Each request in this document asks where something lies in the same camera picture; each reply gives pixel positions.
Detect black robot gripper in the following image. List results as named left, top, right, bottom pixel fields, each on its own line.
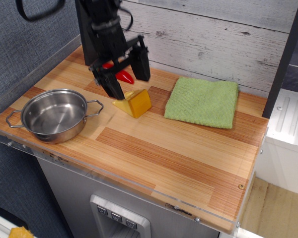
left=89, top=22, right=150, bottom=100

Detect yellow cube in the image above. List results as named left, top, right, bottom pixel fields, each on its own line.
left=112, top=89, right=151, bottom=118

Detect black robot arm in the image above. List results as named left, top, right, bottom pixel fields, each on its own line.
left=76, top=0, right=150, bottom=100

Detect green towel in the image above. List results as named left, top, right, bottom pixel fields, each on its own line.
left=164, top=77, right=239, bottom=129

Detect red toy chili pepper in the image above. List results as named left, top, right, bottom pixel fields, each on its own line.
left=102, top=63, right=134, bottom=84

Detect stainless steel pot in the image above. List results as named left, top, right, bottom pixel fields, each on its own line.
left=6, top=89, right=104, bottom=144

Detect clear acrylic table guard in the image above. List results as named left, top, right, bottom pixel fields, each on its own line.
left=0, top=118, right=267, bottom=238

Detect silver cabinet with dispenser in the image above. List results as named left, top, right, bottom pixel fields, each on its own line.
left=38, top=156, right=220, bottom=238

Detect white toy sink unit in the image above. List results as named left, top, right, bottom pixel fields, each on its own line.
left=254, top=34, right=298, bottom=198

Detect yellow black object bottom left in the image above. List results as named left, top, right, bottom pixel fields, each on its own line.
left=8, top=227, right=34, bottom=238

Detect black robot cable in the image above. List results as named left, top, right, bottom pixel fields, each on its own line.
left=118, top=6, right=134, bottom=32

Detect dark grey left post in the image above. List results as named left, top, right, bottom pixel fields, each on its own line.
left=75, top=0, right=99, bottom=67

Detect dark grey post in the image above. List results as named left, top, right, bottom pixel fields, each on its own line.
left=75, top=0, right=99, bottom=67
left=262, top=9, right=298, bottom=119

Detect dark grey right post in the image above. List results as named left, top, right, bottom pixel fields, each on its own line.
left=262, top=9, right=298, bottom=119

